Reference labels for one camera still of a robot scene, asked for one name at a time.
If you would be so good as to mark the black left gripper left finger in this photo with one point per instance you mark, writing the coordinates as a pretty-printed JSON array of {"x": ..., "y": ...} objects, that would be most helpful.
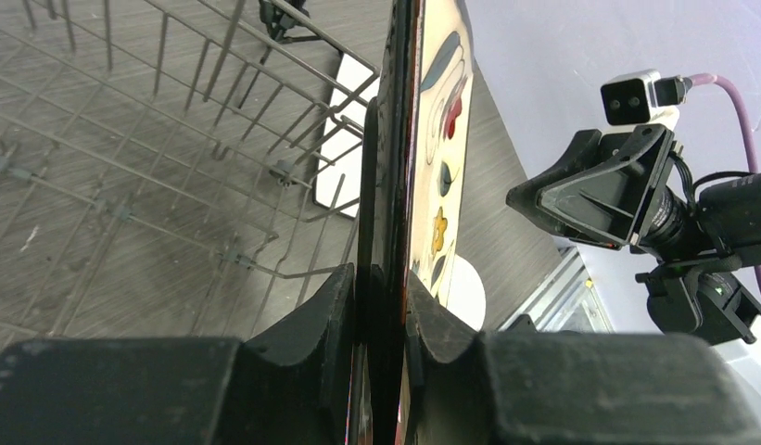
[{"x": 287, "y": 385}]

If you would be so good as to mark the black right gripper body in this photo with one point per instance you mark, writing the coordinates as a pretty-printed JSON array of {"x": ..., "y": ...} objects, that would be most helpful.
[{"x": 693, "y": 289}]

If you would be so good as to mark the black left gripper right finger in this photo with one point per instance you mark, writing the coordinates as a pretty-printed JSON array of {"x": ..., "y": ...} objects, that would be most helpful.
[{"x": 521, "y": 386}]

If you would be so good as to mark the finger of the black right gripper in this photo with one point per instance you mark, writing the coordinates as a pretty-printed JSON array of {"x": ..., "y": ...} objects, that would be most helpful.
[{"x": 603, "y": 191}]

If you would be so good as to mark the square floral plate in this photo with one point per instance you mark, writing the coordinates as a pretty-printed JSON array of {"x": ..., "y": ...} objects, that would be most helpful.
[{"x": 412, "y": 162}]

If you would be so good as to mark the white bowl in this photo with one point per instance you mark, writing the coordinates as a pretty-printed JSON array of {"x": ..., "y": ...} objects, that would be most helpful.
[{"x": 467, "y": 298}]

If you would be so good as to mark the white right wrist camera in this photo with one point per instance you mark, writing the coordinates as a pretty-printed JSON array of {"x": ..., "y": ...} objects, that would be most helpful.
[{"x": 638, "y": 97}]

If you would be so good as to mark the grey wire dish rack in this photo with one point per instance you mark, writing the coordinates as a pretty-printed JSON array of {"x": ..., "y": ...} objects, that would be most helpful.
[{"x": 136, "y": 199}]

